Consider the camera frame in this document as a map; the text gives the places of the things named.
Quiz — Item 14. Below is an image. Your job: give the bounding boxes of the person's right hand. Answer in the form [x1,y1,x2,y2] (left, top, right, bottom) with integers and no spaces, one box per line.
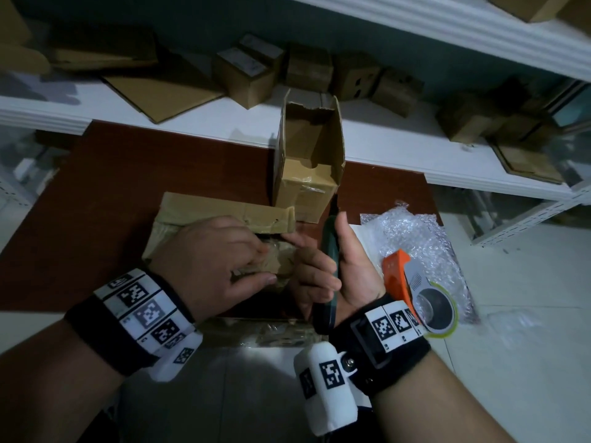
[281,212,387,333]

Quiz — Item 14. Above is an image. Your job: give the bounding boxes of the person's left hand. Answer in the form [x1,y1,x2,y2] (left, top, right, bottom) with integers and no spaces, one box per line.
[147,215,278,326]

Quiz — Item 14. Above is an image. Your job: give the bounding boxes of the white paper sheet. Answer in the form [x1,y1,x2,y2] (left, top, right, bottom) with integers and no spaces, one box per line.
[348,223,384,273]

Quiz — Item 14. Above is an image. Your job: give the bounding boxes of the green utility knife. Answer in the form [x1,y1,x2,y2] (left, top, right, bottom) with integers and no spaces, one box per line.
[313,193,342,335]

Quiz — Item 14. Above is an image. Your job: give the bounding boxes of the taped cardboard box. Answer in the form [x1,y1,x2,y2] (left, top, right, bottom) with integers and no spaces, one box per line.
[140,192,305,319]

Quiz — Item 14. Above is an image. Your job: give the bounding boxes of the person's left forearm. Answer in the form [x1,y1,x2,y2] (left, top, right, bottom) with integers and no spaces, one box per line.
[0,317,126,443]

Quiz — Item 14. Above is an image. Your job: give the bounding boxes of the person's right forearm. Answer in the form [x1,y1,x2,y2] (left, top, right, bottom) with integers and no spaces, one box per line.
[369,353,513,443]

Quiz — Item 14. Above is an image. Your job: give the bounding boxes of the flat cardboard sheet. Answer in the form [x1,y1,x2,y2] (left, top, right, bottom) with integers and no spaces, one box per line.
[101,64,226,125]

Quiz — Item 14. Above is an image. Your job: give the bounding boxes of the small white-labelled cardboard box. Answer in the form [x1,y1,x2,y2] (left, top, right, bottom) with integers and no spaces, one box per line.
[238,33,285,65]
[213,46,278,110]

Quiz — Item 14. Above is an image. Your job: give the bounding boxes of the medium cardboard box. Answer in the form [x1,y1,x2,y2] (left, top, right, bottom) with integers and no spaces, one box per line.
[436,94,493,145]

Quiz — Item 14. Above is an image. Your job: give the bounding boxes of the cardboard box under shelf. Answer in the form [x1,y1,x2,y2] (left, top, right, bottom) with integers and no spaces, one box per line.
[34,129,79,151]

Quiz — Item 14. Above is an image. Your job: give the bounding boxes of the small cardboard box dark holes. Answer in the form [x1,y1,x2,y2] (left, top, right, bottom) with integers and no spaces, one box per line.
[333,52,382,103]

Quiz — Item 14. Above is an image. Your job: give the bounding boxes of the flat cardboard stack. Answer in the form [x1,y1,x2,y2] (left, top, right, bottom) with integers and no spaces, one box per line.
[490,142,565,185]

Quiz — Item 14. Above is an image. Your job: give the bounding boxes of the folded flat cardboard box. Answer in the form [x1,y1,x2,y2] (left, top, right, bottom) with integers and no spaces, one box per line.
[48,25,160,72]

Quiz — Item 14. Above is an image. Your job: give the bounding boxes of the large flat cardboard box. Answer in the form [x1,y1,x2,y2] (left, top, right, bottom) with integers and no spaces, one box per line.
[0,0,52,77]

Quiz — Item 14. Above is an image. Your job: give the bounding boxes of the big open-flap cardboard box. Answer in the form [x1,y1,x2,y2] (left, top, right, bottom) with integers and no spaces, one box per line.
[489,0,578,23]

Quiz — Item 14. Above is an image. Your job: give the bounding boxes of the orange tape dispenser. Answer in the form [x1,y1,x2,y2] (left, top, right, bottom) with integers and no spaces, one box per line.
[382,249,459,341]

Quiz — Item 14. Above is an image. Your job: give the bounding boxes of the left black marker wristband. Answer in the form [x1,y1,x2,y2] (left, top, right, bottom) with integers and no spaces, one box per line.
[64,267,204,377]

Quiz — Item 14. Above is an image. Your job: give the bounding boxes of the clear bubble wrap sheet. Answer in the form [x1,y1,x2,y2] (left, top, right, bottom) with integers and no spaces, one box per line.
[360,201,476,326]

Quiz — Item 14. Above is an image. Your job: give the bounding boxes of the white metal shelf unit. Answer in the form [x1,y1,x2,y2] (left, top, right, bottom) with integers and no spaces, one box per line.
[0,0,591,247]

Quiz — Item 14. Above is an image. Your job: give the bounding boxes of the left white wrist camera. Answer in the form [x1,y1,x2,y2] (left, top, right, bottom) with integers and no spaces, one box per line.
[147,332,204,383]

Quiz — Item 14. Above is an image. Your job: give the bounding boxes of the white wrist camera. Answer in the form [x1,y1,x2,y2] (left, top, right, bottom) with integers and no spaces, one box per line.
[147,332,204,383]
[293,341,359,437]

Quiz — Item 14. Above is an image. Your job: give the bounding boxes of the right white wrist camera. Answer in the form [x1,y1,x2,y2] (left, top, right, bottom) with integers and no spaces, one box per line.
[293,341,359,437]

